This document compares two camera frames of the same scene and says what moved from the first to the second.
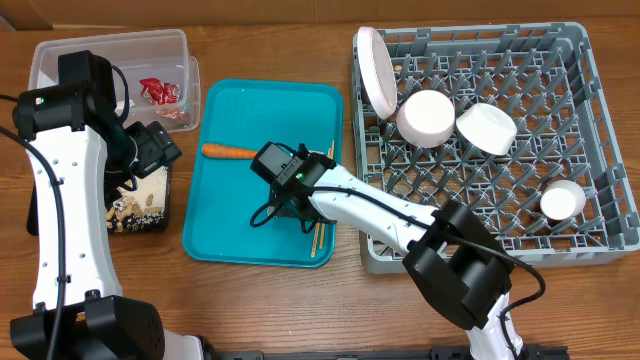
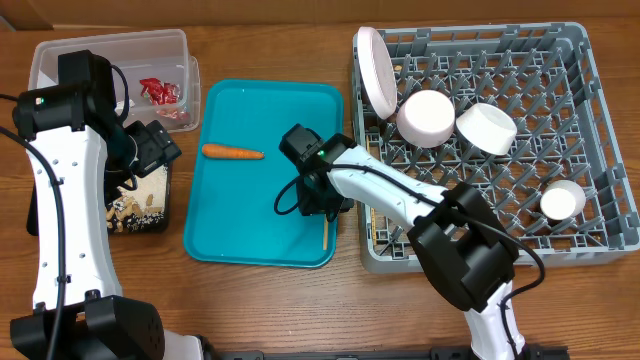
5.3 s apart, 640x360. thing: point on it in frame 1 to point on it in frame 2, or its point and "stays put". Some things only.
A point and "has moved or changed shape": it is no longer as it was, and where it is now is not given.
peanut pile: [142, 209] stays put
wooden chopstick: [315, 241] has moved or changed shape
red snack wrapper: [159, 92] stays put
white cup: [562, 200] stays put
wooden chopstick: [331, 152] has moved or changed shape
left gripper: [156, 146] stays put
